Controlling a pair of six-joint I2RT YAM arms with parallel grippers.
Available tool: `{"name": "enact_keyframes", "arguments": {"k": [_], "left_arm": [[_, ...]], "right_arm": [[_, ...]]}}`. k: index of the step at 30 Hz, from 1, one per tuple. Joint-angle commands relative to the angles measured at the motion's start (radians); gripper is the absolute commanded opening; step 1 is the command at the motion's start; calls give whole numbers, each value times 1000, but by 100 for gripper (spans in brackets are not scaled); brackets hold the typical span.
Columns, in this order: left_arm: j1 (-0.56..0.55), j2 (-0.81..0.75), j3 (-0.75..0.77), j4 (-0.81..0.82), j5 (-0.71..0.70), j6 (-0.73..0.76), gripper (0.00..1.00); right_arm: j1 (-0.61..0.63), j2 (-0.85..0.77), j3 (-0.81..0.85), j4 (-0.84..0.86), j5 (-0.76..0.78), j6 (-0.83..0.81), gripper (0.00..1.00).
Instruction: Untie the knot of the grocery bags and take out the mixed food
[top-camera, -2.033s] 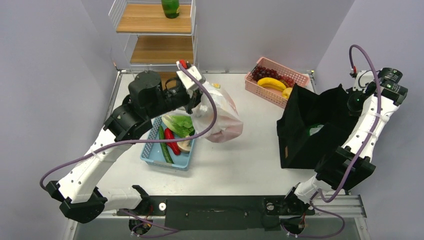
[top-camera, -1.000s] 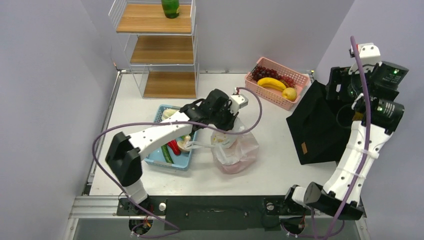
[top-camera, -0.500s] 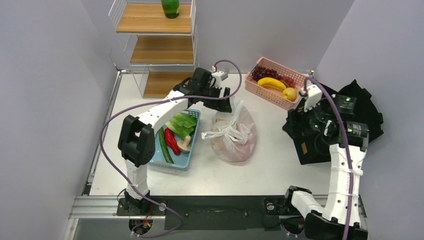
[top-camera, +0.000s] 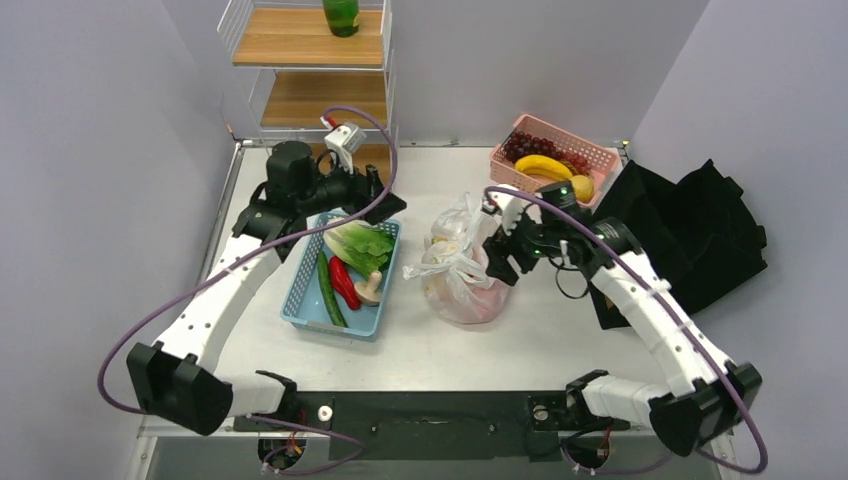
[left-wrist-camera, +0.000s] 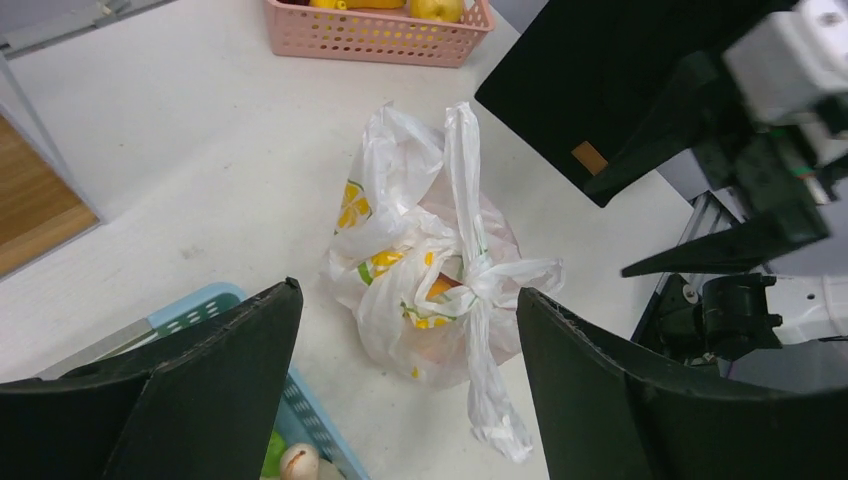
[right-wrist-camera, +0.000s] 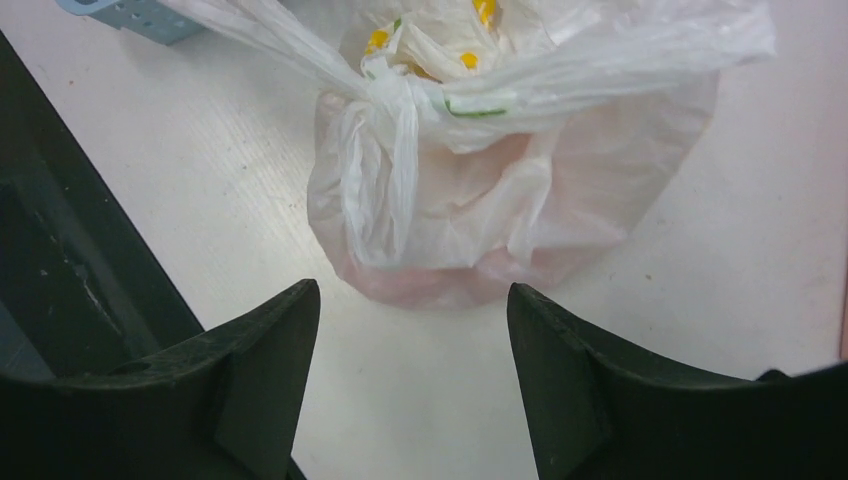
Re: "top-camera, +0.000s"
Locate white plastic grocery bag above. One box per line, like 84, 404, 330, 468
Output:
402, 192, 510, 325

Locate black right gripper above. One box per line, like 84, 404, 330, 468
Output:
484, 204, 563, 284

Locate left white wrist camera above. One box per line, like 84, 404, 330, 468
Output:
320, 116, 367, 156

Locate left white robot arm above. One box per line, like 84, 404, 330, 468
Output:
126, 141, 407, 435

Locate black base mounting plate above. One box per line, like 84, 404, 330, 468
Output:
233, 390, 631, 463

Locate yellow banana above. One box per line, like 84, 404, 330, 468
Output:
514, 155, 574, 181

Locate blue perforated plastic basket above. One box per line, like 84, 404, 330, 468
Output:
280, 210, 402, 341

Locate black cloth bag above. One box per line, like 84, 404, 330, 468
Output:
593, 160, 767, 316

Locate dark red grapes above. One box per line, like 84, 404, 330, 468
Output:
501, 130, 590, 175

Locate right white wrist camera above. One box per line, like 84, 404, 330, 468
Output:
482, 184, 524, 235

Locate red pepper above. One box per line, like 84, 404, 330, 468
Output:
328, 256, 362, 311

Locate green napa cabbage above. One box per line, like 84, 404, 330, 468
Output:
322, 220, 396, 277

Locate wooden wire shelf rack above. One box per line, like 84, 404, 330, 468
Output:
216, 1, 398, 149

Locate beige mushroom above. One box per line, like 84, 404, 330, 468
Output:
354, 270, 383, 306

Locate pink perforated plastic basket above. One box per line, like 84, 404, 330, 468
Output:
490, 114, 622, 209

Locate yellow pear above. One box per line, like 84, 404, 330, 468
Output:
569, 175, 595, 204

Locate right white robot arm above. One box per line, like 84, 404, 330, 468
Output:
482, 182, 762, 457

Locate green cucumber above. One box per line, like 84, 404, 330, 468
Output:
316, 250, 347, 328

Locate green bottle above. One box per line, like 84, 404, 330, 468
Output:
322, 0, 359, 38

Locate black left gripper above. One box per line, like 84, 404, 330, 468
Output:
297, 149, 405, 226

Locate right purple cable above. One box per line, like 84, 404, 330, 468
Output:
483, 186, 770, 477

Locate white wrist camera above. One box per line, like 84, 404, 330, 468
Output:
320, 116, 367, 156
482, 184, 524, 235

